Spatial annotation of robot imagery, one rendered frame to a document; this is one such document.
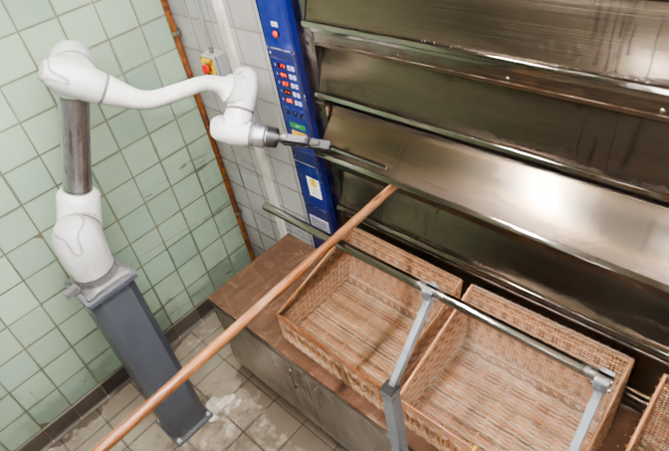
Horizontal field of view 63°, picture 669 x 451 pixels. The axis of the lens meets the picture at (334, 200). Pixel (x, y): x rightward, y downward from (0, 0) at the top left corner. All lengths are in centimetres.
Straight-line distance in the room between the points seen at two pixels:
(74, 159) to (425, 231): 129
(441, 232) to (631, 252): 68
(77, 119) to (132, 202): 78
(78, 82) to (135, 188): 99
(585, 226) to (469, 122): 42
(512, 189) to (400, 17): 59
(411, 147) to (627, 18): 78
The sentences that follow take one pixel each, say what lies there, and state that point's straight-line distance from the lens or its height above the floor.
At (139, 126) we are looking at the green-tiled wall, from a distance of 266.
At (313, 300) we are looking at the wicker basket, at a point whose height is 65.
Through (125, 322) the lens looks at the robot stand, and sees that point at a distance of 230.
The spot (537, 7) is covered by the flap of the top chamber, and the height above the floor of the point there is 184.
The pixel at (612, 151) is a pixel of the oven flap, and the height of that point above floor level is 152.
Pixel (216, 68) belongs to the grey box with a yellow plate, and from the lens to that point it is 238.
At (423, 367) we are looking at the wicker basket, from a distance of 196.
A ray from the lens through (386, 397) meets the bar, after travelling 167.
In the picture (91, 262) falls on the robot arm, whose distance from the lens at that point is 212.
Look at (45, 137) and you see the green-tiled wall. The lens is 250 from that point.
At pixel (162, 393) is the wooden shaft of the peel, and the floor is 120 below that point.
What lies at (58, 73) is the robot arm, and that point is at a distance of 186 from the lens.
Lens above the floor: 235
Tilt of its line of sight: 38 degrees down
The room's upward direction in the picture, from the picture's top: 11 degrees counter-clockwise
